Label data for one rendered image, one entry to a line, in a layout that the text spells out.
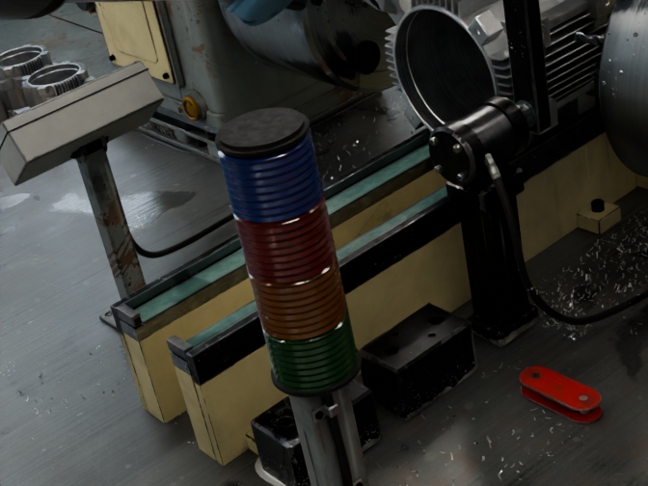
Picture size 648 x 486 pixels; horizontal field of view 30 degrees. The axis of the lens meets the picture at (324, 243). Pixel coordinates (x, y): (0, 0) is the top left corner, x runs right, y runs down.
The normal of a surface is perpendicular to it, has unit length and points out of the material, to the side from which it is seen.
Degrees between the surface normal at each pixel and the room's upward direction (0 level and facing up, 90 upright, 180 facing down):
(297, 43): 103
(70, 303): 0
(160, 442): 0
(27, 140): 53
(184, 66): 90
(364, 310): 90
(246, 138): 0
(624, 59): 69
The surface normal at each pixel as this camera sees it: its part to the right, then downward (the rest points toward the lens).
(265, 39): -0.69, 0.63
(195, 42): -0.75, 0.44
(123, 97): 0.39, -0.29
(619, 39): -0.75, -0.01
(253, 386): 0.64, 0.29
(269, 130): -0.18, -0.85
